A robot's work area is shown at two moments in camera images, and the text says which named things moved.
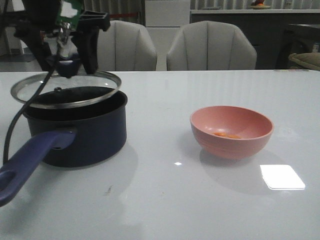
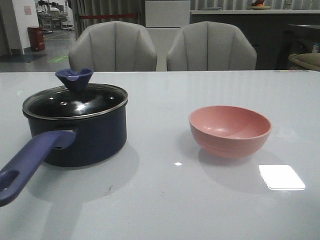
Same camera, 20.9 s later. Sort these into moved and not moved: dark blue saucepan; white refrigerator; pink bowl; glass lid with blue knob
Moved: glass lid with blue knob
Not moved: dark blue saucepan; white refrigerator; pink bowl
